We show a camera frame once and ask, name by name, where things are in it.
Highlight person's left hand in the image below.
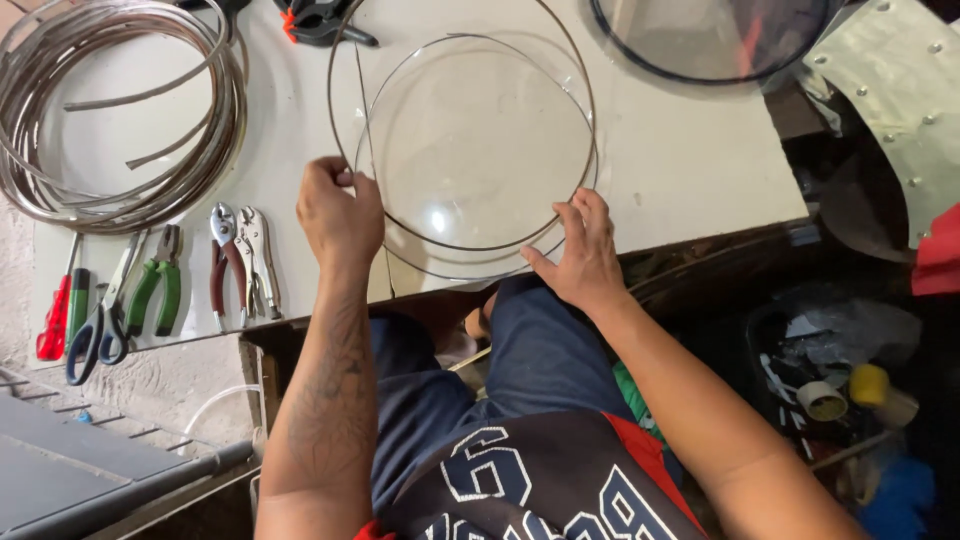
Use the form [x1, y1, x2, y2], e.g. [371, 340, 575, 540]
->
[296, 156, 386, 273]

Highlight person's right hand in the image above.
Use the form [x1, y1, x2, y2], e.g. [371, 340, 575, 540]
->
[519, 187, 633, 318]

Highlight thin metal strip ring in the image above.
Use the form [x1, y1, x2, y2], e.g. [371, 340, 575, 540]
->
[327, 0, 598, 295]

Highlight silver locking pliers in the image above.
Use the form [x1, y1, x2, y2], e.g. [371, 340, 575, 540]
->
[233, 205, 285, 322]

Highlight person's blue shorts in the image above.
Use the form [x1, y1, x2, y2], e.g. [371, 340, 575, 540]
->
[369, 273, 685, 520]

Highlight coil of metal strip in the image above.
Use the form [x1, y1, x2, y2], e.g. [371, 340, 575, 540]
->
[0, 0, 250, 237]

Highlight clear glass dome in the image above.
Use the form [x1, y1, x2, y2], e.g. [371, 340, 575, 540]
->
[354, 33, 600, 283]

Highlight dark rimmed glass dome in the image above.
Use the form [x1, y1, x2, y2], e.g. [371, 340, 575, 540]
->
[588, 0, 835, 86]

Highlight black orange clamp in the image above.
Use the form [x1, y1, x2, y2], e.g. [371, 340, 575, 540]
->
[273, 0, 381, 49]

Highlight clear plastic tube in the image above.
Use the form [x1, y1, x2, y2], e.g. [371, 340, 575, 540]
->
[182, 383, 264, 438]

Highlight person's dark printed shirt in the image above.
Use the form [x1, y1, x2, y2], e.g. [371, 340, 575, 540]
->
[354, 409, 708, 540]

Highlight black bin of scraps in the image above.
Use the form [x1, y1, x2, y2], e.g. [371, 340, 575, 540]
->
[742, 283, 933, 485]

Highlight white tape roll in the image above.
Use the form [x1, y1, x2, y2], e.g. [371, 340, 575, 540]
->
[795, 380, 849, 423]

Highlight red cloth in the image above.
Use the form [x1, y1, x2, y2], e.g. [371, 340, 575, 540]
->
[910, 202, 960, 298]

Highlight riveted metal sheet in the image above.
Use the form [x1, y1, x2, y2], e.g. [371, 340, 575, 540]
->
[801, 0, 960, 250]

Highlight grey metal rack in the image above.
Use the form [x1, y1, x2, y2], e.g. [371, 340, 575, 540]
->
[0, 366, 258, 540]

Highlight blue plastic object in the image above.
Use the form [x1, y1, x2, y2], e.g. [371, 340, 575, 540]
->
[857, 456, 938, 540]

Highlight maroon handled pliers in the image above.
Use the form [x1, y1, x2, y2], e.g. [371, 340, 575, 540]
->
[208, 201, 251, 334]

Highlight green handled pliers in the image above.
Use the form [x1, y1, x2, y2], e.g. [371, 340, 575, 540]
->
[123, 223, 184, 339]

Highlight blue handled scissors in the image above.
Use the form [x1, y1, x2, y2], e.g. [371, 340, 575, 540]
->
[64, 230, 150, 387]

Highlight green handled screwdriver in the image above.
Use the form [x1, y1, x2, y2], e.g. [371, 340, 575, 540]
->
[65, 267, 92, 355]

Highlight red handled screwdriver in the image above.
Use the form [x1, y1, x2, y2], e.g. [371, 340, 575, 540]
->
[35, 231, 83, 363]

